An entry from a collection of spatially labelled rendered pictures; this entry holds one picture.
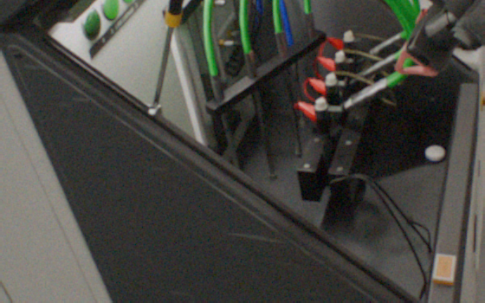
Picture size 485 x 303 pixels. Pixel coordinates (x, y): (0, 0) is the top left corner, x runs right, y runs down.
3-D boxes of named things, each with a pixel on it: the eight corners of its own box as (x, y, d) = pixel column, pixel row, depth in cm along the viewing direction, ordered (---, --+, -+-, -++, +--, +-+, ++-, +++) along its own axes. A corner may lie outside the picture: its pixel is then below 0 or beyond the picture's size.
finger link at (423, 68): (377, 68, 111) (410, 44, 103) (392, 39, 115) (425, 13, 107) (409, 93, 112) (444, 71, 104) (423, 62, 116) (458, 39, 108)
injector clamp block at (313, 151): (354, 231, 133) (347, 174, 125) (306, 225, 137) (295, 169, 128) (384, 125, 159) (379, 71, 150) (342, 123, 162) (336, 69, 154)
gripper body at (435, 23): (405, 50, 104) (435, 29, 98) (427, 6, 109) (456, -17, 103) (437, 74, 105) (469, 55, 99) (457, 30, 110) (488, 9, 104)
